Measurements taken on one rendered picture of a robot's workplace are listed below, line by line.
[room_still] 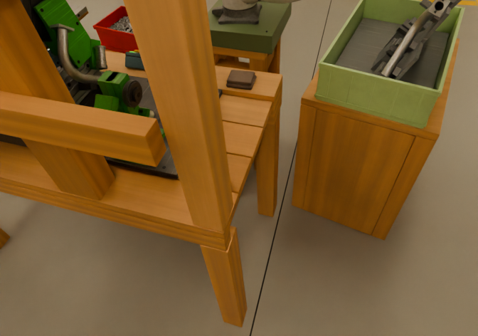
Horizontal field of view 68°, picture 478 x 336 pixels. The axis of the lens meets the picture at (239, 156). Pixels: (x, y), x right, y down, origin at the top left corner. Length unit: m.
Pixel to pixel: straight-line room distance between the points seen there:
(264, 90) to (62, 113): 0.76
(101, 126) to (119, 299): 1.34
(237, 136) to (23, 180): 0.69
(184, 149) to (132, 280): 1.32
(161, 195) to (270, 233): 1.01
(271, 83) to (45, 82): 0.78
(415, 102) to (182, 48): 0.97
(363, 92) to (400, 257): 0.96
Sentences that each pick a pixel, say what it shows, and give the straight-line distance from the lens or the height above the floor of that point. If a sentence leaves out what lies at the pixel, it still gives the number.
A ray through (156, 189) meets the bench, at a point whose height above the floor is 0.88.
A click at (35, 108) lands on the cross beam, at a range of 0.83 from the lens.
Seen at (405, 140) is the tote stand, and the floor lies 0.72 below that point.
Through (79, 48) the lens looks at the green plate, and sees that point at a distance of 1.32.
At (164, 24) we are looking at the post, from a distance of 0.55.
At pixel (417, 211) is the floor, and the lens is 2.20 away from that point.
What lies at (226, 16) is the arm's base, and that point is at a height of 0.95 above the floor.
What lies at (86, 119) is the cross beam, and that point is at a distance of 0.74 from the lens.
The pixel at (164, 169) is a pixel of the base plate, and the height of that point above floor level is 0.90.
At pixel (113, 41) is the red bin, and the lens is 1.86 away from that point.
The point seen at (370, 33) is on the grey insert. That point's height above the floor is 0.85.
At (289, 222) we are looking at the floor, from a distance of 2.00.
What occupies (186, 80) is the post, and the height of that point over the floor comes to 1.38.
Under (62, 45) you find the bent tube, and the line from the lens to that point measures 1.24.
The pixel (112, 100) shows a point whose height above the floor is 1.14.
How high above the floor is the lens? 1.72
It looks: 49 degrees down
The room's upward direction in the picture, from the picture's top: 5 degrees counter-clockwise
